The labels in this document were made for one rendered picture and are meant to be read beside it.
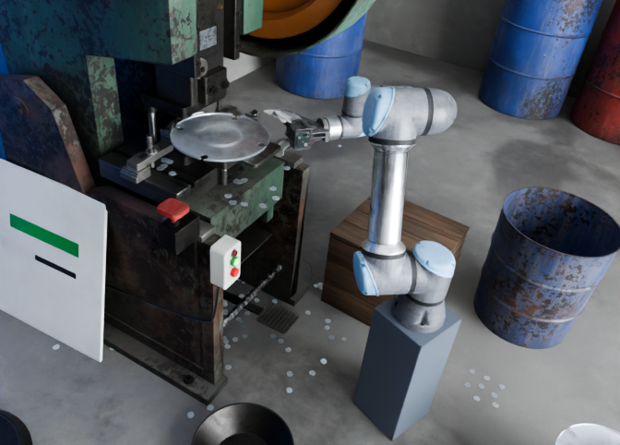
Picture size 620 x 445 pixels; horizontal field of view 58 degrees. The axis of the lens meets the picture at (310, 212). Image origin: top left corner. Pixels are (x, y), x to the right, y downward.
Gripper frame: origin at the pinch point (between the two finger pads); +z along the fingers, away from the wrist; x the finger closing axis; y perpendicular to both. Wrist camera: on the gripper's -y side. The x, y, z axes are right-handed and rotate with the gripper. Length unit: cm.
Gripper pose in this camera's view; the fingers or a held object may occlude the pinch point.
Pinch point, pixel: (260, 132)
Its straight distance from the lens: 172.6
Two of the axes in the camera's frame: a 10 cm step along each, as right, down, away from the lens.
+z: -9.2, 1.5, -3.5
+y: 3.8, 5.7, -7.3
